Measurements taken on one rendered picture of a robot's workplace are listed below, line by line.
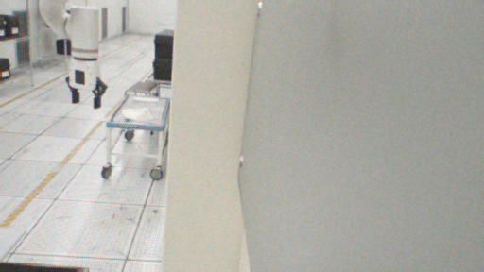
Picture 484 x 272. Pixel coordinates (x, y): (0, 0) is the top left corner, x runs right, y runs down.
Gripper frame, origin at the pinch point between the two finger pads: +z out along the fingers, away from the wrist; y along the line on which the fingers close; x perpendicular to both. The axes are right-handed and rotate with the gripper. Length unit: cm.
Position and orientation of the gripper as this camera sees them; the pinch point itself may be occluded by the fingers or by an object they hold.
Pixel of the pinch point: (86, 103)
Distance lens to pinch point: 141.6
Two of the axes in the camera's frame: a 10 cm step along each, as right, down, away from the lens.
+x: 3.6, -2.7, 8.9
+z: -1.1, 9.4, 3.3
